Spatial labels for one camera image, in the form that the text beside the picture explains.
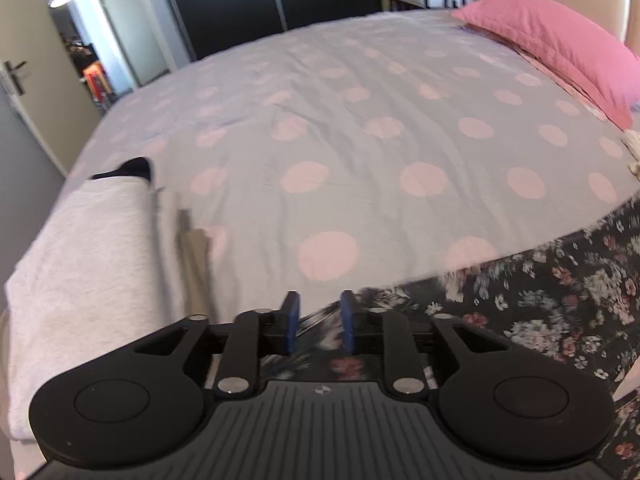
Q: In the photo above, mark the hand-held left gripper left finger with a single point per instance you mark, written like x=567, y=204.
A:
x=290, y=316

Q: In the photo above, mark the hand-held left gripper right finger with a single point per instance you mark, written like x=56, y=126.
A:
x=347, y=319

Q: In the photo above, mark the dark floral garment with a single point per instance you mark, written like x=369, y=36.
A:
x=550, y=305

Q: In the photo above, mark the pile of white clothes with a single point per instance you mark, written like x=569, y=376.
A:
x=633, y=152

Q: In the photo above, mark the beige folded garment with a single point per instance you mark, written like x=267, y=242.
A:
x=197, y=270

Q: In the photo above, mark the polka dot bed cover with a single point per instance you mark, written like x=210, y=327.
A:
x=350, y=135

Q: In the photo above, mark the light grey folded garment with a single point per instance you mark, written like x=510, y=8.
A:
x=85, y=280

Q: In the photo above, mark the black cloth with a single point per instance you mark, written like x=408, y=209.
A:
x=131, y=168

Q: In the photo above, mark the dark sliding wardrobe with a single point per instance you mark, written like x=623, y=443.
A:
x=260, y=0

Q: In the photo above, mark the pink pillow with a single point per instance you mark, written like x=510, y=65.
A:
x=555, y=45

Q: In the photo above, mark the beige door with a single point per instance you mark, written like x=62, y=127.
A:
x=35, y=75

